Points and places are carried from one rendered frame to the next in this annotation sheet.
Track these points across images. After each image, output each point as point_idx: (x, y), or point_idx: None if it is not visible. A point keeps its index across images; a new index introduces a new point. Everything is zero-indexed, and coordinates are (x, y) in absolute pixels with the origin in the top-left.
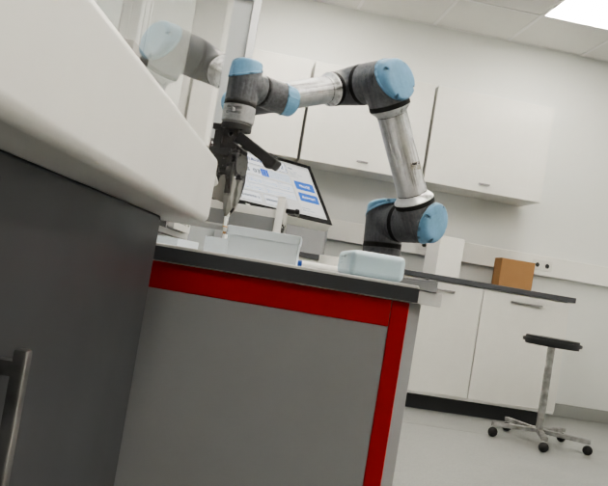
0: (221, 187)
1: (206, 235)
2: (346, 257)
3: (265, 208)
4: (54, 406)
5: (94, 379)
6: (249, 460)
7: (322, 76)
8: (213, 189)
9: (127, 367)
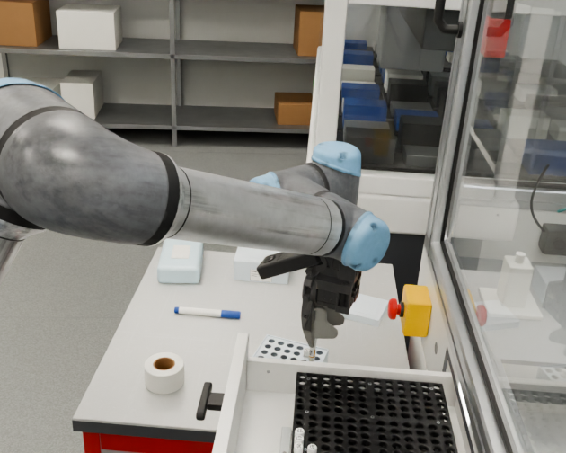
0: (327, 309)
1: (328, 349)
2: (202, 252)
3: (263, 358)
4: None
5: None
6: None
7: (181, 167)
8: (337, 315)
9: None
